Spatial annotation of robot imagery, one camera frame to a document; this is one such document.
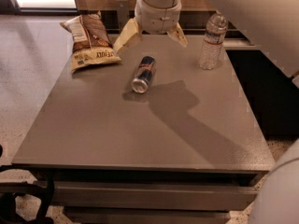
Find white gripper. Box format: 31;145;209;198
113;0;188;54

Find redbull can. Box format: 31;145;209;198
131;56;155;93

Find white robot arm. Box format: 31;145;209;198
114;0;299;224

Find brown chips bag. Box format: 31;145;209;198
60;12;121;73

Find clear plastic water bottle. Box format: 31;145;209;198
199;12;228;70

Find black chair base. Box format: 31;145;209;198
0;171;55;224

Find left metal bracket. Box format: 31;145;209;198
116;0;130;31

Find grey table frame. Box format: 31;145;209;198
31;168;265;224

